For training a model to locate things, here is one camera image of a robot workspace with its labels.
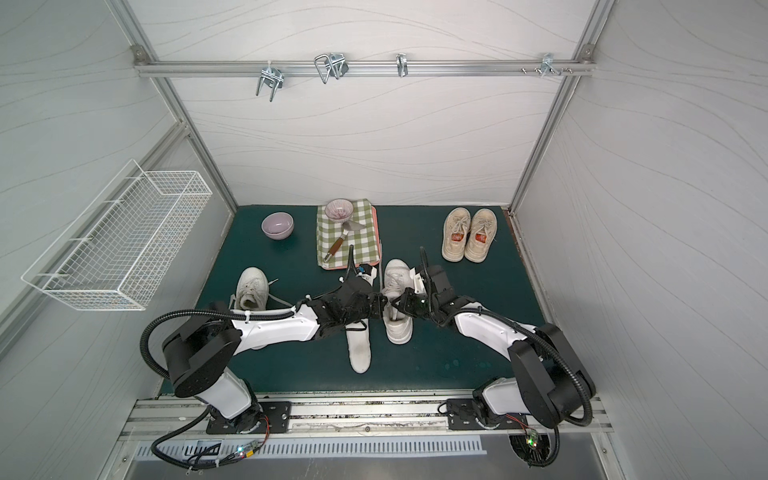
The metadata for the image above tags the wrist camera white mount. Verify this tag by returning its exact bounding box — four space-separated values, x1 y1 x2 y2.
409 268 426 295
357 264 378 285

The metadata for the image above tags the purple bowl on table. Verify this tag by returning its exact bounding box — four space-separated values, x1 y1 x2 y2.
261 212 295 241

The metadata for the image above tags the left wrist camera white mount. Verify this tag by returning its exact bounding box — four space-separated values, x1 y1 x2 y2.
357 264 378 285

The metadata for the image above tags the aluminium cross rail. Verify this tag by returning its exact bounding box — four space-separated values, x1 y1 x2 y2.
134 57 596 78

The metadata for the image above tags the white sneaker with laces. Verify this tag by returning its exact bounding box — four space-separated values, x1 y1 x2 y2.
229 267 290 311

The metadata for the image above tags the white wire basket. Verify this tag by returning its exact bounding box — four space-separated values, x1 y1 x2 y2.
21 160 212 312

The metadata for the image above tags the beige sneaker one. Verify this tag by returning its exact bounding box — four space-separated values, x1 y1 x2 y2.
441 207 471 262
464 208 498 263

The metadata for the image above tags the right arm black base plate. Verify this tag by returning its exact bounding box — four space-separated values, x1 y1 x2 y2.
437 398 529 431

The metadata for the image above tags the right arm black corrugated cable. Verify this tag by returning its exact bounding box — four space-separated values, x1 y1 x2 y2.
418 245 595 428

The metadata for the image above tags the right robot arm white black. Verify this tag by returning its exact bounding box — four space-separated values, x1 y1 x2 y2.
389 265 596 429

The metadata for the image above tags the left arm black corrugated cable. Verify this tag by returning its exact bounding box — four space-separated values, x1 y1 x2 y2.
139 308 296 380

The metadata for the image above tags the metal hook bracket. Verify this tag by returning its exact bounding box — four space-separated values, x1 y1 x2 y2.
396 53 408 78
314 53 349 84
256 61 284 102
520 53 573 78

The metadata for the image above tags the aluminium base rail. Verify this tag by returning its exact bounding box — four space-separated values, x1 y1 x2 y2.
118 389 614 442

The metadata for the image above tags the pink tray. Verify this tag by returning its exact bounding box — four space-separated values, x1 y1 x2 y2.
320 206 383 272

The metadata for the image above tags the white vent strip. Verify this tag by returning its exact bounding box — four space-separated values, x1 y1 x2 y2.
160 435 487 460

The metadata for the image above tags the metal spatula wooden handle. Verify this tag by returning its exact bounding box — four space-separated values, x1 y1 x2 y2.
323 220 365 262

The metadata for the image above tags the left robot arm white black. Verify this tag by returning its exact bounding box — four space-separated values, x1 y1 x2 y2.
162 276 387 420

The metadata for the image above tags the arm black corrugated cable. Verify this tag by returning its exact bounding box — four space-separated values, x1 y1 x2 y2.
418 245 595 428
139 308 296 380

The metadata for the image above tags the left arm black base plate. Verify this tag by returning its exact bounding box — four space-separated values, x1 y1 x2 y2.
206 401 292 435

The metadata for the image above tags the pink speckled bowl on cloth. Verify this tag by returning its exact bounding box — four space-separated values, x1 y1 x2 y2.
324 198 354 223

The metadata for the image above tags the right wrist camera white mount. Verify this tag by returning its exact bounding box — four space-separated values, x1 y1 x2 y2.
409 268 426 295

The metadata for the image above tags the green white checkered cloth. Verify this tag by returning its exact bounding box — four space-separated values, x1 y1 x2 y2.
316 198 382 269

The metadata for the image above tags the white insole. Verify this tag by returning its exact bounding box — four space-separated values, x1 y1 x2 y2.
346 319 372 374

